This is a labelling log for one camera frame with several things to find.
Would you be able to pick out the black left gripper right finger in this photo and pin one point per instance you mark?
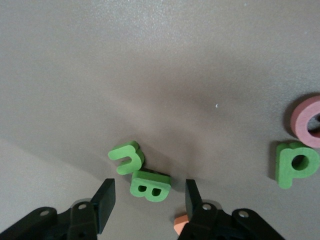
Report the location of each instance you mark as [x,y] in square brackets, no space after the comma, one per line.
[197,215]

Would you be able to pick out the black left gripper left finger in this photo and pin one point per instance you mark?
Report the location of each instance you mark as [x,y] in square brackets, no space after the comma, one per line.
[105,200]

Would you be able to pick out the green foam letter B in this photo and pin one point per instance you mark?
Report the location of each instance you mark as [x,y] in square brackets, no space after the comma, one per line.
[149,190]

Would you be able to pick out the green foam letter n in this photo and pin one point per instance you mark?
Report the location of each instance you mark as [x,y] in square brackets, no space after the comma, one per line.
[125,151]

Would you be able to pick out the green foam letter p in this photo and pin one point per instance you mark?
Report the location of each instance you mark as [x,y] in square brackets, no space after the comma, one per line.
[285,170]

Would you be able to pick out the orange foam letter E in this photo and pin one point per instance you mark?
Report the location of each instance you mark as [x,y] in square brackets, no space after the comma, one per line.
[180,222]

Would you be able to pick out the brown table cover mat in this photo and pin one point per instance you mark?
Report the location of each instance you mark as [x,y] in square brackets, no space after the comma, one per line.
[125,75]

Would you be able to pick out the pink foam letter Q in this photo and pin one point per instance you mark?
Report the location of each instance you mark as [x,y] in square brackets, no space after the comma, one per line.
[300,125]

